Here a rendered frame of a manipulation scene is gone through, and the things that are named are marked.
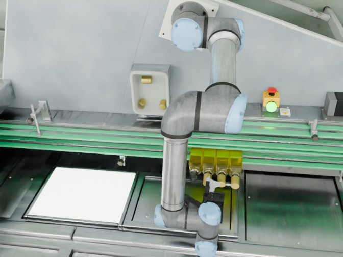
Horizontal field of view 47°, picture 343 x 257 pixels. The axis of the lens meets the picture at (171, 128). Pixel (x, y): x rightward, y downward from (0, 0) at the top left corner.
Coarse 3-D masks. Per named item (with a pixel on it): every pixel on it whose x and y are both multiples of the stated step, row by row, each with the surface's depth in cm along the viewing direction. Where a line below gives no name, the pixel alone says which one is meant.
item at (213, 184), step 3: (207, 177) 161; (207, 180) 158; (210, 180) 158; (210, 183) 157; (213, 183) 157; (216, 183) 158; (219, 183) 158; (210, 186) 156; (213, 186) 156; (216, 186) 156; (210, 189) 155; (213, 189) 155
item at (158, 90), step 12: (132, 72) 174; (144, 72) 173; (156, 72) 173; (132, 84) 178; (144, 84) 185; (156, 84) 184; (132, 96) 181; (144, 96) 189; (156, 96) 188; (168, 96) 179; (144, 108) 188; (156, 108) 188
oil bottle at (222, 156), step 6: (222, 150) 175; (228, 150) 175; (216, 156) 173; (222, 156) 172; (228, 156) 172; (216, 162) 169; (222, 162) 168; (228, 162) 169; (216, 168) 167; (222, 168) 166; (228, 168) 167; (216, 174) 168
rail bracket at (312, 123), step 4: (308, 120) 170; (312, 120) 169; (316, 120) 161; (308, 124) 169; (312, 124) 167; (316, 124) 162; (312, 128) 164; (316, 128) 164; (312, 132) 163; (316, 132) 163; (312, 136) 161; (316, 136) 160; (316, 140) 160
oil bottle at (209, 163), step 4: (204, 148) 177; (208, 148) 177; (204, 152) 175; (208, 152) 174; (212, 152) 174; (216, 152) 179; (204, 156) 172; (208, 156) 172; (212, 156) 172; (204, 160) 170; (208, 160) 170; (212, 160) 170; (204, 164) 168; (208, 164) 168; (212, 164) 168; (204, 168) 167; (208, 168) 167; (212, 168) 167; (204, 172) 168; (212, 172) 168
